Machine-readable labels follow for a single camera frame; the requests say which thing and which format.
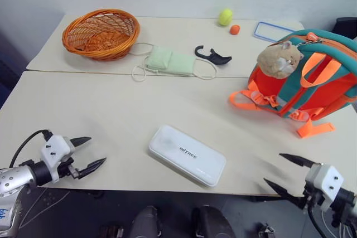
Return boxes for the black plastic hook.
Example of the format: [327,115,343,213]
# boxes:
[194,45,233,67]

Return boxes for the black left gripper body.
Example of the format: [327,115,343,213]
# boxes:
[57,156,85,180]

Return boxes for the white rectangular case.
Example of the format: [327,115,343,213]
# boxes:
[148,124,227,188]

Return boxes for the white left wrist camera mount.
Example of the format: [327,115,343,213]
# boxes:
[40,134,76,184]

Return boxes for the clear lid with blue rim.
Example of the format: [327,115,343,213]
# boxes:
[253,21,298,44]

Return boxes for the dark rounded shape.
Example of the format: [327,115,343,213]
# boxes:
[129,206,162,238]

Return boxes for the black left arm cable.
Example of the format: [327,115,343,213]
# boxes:
[9,129,54,169]

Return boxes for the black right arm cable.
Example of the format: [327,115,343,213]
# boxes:
[306,203,322,238]

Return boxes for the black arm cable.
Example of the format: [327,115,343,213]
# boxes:
[9,129,54,169]
[306,203,322,238]

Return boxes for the green cloth pouch white cords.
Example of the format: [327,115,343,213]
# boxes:
[131,42,218,82]

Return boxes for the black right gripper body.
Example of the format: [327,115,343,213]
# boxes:
[302,183,322,211]

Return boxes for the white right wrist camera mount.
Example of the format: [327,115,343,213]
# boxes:
[305,164,344,212]

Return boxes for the orange and teal backpack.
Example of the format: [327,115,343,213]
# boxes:
[229,28,357,139]

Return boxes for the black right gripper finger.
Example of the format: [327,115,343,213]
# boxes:
[279,153,324,168]
[263,177,308,210]

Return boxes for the orange wicker basket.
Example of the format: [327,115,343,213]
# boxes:
[61,8,141,61]

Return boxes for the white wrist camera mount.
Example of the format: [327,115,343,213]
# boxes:
[40,134,76,184]
[305,164,344,212]

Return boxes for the brown hamster plush toy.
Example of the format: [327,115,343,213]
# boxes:
[256,40,305,79]

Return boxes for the yellow-green tennis ball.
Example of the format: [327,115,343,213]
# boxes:
[218,8,234,27]

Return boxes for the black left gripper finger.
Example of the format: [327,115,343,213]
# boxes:
[69,136,93,147]
[76,157,108,180]

